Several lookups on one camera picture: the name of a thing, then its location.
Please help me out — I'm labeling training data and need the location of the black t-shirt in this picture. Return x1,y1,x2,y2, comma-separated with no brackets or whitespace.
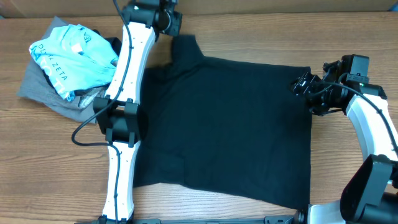
134,35,312,210

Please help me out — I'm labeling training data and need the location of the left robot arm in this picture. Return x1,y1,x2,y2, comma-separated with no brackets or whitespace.
93,0,182,223

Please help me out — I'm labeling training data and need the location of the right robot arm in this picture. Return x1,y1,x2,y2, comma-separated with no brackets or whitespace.
290,54,397,224

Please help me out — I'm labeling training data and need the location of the cardboard backdrop board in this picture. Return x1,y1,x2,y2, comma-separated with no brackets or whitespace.
1,0,397,18

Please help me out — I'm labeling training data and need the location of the light blue printed t-shirt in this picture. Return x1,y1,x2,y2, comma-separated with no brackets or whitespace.
29,24,119,101

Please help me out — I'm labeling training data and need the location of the grey folded t-shirt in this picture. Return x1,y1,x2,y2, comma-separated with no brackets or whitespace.
18,17,108,121

